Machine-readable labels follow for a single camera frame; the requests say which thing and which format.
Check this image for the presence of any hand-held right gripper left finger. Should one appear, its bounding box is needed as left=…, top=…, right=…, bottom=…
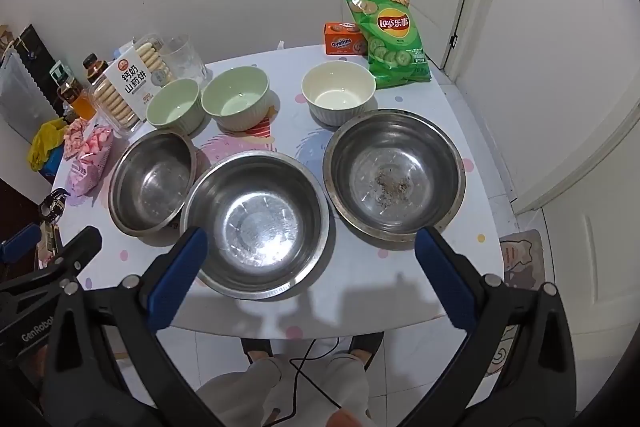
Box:
left=42, top=227, right=226, bottom=427

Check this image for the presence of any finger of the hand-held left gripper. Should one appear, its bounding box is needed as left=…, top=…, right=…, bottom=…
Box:
left=0, top=223, right=42, bottom=265
left=30, top=226, right=104, bottom=293

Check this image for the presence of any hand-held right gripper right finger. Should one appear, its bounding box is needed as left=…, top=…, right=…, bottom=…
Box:
left=395, top=227, right=593, bottom=427

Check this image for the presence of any small steel bowl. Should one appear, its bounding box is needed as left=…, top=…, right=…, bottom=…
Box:
left=108, top=128, right=199, bottom=237

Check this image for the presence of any stained steel bowl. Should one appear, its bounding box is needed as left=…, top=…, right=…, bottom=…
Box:
left=322, top=108, right=467, bottom=242

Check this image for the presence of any green ceramic bowl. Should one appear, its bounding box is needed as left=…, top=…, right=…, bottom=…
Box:
left=201, top=66, right=271, bottom=132
left=146, top=78, right=206, bottom=131

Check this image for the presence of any cream ceramic bowl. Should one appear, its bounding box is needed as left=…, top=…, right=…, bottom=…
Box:
left=301, top=61, right=377, bottom=128

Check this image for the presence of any black clip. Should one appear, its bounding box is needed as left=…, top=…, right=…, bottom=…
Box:
left=40, top=188, right=71, bottom=224

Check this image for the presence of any cat print floor mat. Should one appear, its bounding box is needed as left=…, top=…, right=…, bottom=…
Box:
left=482, top=229, right=546, bottom=378

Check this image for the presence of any pink snack bag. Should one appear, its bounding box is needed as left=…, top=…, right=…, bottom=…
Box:
left=62, top=119, right=118, bottom=200

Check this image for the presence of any yellow cloth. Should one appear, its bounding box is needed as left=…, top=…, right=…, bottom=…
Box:
left=27, top=118, right=68, bottom=172

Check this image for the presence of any black slipper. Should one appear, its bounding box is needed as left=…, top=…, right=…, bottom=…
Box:
left=240, top=337, right=274, bottom=364
left=347, top=332, right=386, bottom=370

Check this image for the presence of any person's left leg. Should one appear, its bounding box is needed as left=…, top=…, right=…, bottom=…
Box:
left=197, top=354, right=283, bottom=427

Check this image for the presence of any person's leg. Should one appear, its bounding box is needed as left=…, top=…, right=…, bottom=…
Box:
left=315, top=354, right=371, bottom=427
left=197, top=354, right=283, bottom=427

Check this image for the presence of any person's right leg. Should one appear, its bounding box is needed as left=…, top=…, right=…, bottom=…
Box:
left=315, top=354, right=371, bottom=427

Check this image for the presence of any white corrugated board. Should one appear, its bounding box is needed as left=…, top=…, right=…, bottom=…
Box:
left=0, top=52, right=58, bottom=142

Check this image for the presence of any orange juice bottle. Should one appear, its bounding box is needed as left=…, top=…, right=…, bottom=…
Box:
left=56, top=77, right=97, bottom=121

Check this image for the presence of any green white carton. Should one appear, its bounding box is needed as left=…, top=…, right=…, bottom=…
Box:
left=48, top=61, right=76, bottom=88

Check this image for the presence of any clear cookie container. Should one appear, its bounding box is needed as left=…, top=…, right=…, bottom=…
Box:
left=90, top=34, right=168, bottom=135

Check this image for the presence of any dark-capped bottle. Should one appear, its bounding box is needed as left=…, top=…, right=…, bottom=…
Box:
left=81, top=53, right=110, bottom=86

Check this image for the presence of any black bag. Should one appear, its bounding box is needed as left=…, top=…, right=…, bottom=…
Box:
left=12, top=24, right=56, bottom=72

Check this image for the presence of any glass mug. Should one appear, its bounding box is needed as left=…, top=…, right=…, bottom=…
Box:
left=159, top=34, right=208, bottom=85

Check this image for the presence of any green chips bag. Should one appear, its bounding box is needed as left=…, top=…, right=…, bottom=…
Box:
left=345, top=0, right=432, bottom=88

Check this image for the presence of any orange biscuit box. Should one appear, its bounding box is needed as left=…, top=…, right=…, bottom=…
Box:
left=324, top=22, right=368, bottom=56

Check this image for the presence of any black cable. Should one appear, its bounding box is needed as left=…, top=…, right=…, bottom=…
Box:
left=272, top=337, right=351, bottom=427

